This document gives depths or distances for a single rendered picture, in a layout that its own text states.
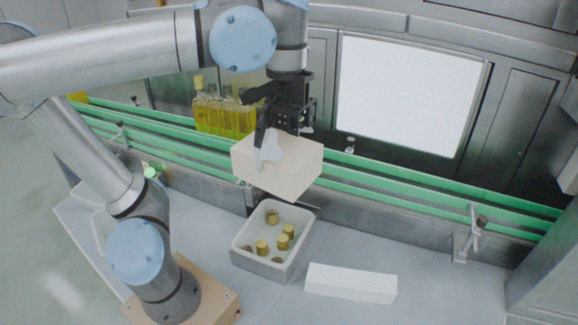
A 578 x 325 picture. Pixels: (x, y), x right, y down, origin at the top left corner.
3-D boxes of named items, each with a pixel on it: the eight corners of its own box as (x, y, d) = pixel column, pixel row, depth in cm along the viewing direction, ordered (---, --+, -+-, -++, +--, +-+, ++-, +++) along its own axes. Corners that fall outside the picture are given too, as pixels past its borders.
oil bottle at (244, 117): (259, 154, 102) (255, 98, 89) (251, 163, 98) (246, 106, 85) (245, 151, 104) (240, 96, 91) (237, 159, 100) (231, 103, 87)
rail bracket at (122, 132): (133, 148, 107) (124, 120, 99) (120, 158, 101) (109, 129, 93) (127, 146, 108) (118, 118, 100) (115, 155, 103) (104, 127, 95)
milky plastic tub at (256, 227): (315, 231, 90) (317, 212, 85) (286, 286, 74) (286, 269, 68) (266, 215, 96) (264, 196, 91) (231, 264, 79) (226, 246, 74)
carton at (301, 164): (293, 203, 59) (293, 174, 54) (233, 175, 66) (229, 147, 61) (321, 172, 67) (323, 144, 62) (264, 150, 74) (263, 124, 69)
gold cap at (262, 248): (265, 258, 79) (264, 249, 77) (254, 254, 81) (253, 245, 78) (270, 249, 82) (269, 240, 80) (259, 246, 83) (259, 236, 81)
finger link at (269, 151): (270, 182, 53) (286, 133, 52) (246, 170, 56) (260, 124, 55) (279, 181, 56) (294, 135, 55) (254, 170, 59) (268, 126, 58)
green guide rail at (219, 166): (244, 183, 89) (242, 162, 84) (243, 185, 88) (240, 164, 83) (33, 109, 146) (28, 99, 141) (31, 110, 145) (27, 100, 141)
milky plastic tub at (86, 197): (111, 224, 92) (102, 207, 86) (76, 209, 96) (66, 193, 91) (137, 193, 105) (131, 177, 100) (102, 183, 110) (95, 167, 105)
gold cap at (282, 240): (286, 253, 81) (286, 244, 79) (275, 249, 82) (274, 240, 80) (290, 244, 84) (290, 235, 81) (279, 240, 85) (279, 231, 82)
